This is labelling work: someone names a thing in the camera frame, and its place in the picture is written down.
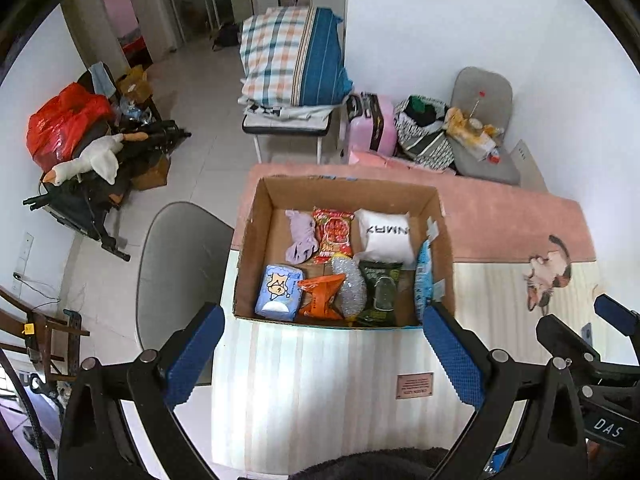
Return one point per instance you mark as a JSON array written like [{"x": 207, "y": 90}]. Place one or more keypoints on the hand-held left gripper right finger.
[{"x": 452, "y": 360}]

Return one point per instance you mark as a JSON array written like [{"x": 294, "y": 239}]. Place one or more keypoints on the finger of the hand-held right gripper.
[
  {"x": 565, "y": 337},
  {"x": 615, "y": 310}
]

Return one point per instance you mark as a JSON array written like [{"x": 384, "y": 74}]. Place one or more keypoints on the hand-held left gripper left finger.
[{"x": 195, "y": 355}]

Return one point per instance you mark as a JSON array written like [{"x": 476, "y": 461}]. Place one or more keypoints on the blue plastic packet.
[{"x": 425, "y": 280}]

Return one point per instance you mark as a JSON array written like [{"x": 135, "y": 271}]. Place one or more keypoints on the green snack packet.
[{"x": 380, "y": 290}]

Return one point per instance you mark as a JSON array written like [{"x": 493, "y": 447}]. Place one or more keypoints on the blue tissue pack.
[{"x": 277, "y": 292}]

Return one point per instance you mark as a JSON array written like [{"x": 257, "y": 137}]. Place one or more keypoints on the clear silver plastic packet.
[{"x": 350, "y": 285}]

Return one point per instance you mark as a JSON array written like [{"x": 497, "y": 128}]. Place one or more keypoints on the white soft pouch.
[{"x": 385, "y": 245}]

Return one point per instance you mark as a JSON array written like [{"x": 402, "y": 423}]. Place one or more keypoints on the orange snack packet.
[{"x": 320, "y": 297}]

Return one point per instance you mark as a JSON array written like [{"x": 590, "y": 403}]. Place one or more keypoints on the purple sock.
[{"x": 302, "y": 245}]

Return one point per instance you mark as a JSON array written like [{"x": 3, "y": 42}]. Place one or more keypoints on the red snack packet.
[{"x": 335, "y": 235}]

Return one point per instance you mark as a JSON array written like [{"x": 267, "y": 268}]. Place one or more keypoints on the small grey flat object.
[{"x": 586, "y": 331}]

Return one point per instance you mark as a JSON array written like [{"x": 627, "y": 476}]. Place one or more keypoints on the brown label plate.
[{"x": 415, "y": 386}]

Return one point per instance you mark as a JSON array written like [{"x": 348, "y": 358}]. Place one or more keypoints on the grey round-back chair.
[{"x": 180, "y": 260}]

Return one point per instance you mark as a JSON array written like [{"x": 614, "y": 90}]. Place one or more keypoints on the wooden chair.
[{"x": 45, "y": 320}]

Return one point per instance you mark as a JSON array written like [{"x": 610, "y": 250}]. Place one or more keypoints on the white slotted panel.
[{"x": 527, "y": 165}]

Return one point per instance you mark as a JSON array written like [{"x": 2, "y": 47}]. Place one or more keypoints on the small brown cardboard box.
[{"x": 152, "y": 175}]

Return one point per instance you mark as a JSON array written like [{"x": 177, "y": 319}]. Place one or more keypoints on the small red white box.
[{"x": 494, "y": 157}]

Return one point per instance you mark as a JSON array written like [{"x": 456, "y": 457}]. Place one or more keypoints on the pink cloth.
[{"x": 380, "y": 160}]

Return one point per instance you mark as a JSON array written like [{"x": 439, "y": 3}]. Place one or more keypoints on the orange snack bag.
[{"x": 492, "y": 131}]

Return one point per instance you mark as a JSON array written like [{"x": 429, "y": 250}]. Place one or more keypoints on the black white patterned bag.
[{"x": 425, "y": 145}]

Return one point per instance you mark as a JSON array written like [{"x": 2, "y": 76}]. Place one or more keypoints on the white goose plush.
[{"x": 100, "y": 157}]

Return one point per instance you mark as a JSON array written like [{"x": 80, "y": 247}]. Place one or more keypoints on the black folded stroller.
[{"x": 150, "y": 132}]

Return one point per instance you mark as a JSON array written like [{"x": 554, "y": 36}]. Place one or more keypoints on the yellow plastic bag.
[{"x": 457, "y": 122}]

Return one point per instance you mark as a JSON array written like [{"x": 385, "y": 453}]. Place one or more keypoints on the clear plastic bottle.
[{"x": 476, "y": 115}]

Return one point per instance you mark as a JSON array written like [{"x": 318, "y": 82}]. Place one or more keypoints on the pink suitcase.
[{"x": 372, "y": 130}]

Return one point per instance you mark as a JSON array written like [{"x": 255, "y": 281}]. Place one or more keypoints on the black seat bench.
[{"x": 285, "y": 127}]

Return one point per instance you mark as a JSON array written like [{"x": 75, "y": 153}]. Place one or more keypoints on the dark clothes bundle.
[{"x": 417, "y": 110}]

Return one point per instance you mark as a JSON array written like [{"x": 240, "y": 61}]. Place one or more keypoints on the white printed cloth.
[{"x": 280, "y": 112}]

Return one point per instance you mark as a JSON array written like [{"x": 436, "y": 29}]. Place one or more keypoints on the grey padded chair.
[{"x": 480, "y": 85}]

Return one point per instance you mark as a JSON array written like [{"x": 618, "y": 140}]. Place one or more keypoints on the red plastic bag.
[{"x": 60, "y": 125}]

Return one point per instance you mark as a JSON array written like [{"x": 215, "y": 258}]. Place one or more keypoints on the yellowish cardboard box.
[{"x": 135, "y": 85}]

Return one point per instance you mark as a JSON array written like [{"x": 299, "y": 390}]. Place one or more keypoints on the light blue cloth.
[{"x": 102, "y": 77}]

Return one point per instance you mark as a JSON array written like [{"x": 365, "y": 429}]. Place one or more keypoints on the plaid folded quilt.
[{"x": 270, "y": 50}]

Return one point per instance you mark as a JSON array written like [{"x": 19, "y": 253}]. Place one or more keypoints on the blue striped folded quilt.
[{"x": 320, "y": 60}]

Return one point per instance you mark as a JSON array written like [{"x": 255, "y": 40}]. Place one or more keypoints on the black floor bag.
[{"x": 227, "y": 36}]

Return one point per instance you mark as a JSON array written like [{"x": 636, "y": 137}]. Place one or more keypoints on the white wall outlet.
[{"x": 22, "y": 255}]

